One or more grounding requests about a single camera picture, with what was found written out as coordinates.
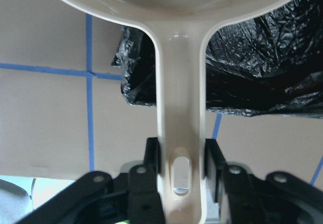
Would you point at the beige plastic dustpan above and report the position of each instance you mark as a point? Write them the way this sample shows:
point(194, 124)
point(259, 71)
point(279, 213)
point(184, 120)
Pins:
point(180, 31)

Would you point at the black bag lined bin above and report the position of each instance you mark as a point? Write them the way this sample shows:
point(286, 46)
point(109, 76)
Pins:
point(269, 65)

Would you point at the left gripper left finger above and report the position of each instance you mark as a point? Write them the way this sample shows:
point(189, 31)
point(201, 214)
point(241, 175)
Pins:
point(144, 201)

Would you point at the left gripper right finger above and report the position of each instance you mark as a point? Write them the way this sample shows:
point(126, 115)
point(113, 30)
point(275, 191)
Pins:
point(231, 187)

